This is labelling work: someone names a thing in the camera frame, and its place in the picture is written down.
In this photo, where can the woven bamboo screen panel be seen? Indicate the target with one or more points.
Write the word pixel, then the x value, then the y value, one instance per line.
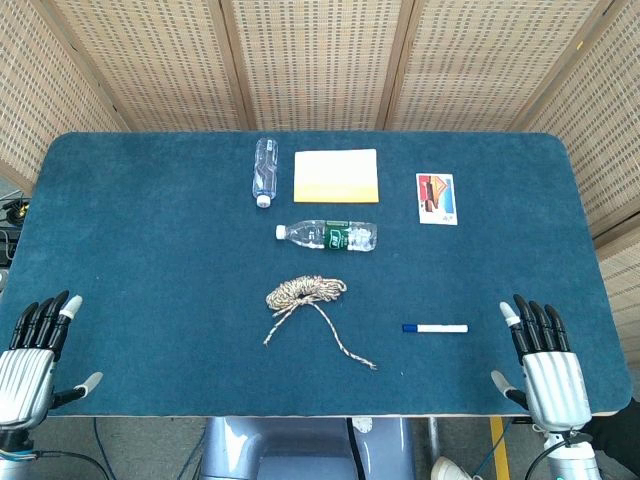
pixel 490 60
pixel 40 100
pixel 625 310
pixel 600 150
pixel 150 60
pixel 320 60

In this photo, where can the black equipment box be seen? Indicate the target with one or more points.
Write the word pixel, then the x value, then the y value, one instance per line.
pixel 7 247

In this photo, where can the clear bottle with blue label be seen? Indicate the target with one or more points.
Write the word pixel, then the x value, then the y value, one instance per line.
pixel 265 170

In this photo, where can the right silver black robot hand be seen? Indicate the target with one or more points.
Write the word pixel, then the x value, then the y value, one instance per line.
pixel 555 390

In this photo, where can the white and yellow notepad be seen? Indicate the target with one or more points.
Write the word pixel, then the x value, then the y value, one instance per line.
pixel 335 175

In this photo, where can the white plastic bracket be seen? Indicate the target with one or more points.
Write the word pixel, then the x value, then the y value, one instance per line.
pixel 362 426

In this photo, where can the metal table leg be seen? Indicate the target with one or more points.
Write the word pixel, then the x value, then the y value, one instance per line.
pixel 433 432

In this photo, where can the blue felt table cover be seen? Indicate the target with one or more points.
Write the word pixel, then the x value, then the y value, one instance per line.
pixel 150 250

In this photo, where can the white sneaker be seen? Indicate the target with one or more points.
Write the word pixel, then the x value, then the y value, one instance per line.
pixel 452 471

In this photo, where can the white marker with blue cap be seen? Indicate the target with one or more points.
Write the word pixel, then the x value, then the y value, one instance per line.
pixel 440 328

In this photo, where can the clear bottle with green label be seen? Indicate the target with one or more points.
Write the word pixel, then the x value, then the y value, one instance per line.
pixel 335 236

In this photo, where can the yellow floor tape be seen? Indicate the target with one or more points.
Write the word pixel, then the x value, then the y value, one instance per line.
pixel 499 450

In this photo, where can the black and yellow clamp stand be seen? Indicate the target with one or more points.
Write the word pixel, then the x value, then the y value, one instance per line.
pixel 15 210

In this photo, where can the colourful picture card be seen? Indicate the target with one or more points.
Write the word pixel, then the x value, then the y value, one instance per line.
pixel 437 197

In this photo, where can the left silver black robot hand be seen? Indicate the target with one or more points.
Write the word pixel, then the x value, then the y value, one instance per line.
pixel 25 380

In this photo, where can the grey-blue robot torso base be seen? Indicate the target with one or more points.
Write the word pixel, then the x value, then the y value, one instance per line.
pixel 300 450

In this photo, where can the person's black trouser leg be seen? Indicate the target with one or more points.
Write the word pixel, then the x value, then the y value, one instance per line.
pixel 620 435

